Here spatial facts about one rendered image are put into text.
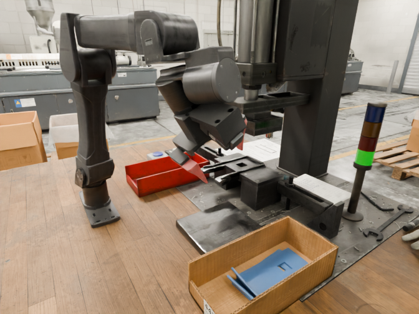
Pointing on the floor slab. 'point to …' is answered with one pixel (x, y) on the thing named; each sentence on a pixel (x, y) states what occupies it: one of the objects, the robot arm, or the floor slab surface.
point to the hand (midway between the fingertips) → (221, 162)
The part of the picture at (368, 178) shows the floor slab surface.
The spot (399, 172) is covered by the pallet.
